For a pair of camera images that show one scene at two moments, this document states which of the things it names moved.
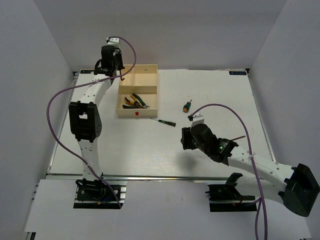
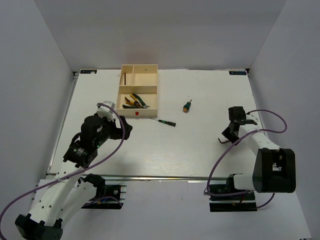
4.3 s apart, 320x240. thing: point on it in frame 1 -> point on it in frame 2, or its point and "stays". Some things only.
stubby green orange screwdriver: (186, 107) stays
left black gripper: (118, 54) -> (117, 132)
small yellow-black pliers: (128, 101) stays
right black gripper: (186, 138) -> (227, 134)
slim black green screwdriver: (172, 124) stays
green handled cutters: (139, 104) stays
